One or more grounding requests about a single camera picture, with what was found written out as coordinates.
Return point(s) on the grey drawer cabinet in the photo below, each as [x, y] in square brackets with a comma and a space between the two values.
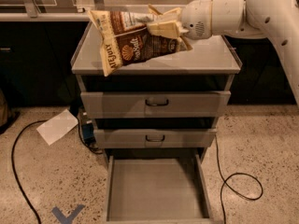
[208, 66]

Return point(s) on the grey top drawer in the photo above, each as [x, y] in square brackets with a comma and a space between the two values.
[131, 105]

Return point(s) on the tan object at left edge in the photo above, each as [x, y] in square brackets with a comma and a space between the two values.
[5, 112]

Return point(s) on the white paper sheet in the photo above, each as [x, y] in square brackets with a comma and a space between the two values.
[57, 127]

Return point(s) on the grey bottom drawer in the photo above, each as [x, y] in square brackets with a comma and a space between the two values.
[156, 191]

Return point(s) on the blue power box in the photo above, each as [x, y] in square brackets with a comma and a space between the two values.
[87, 133]

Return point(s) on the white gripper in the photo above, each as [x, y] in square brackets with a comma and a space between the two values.
[195, 19]

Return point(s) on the grey middle drawer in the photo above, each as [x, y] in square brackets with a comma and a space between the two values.
[153, 138]

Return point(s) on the brown chip bag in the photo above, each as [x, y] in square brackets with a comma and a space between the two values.
[126, 39]

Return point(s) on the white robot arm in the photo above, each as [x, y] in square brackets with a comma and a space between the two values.
[276, 20]

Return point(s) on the grey drawer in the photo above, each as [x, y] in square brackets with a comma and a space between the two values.
[131, 105]
[156, 191]
[153, 138]

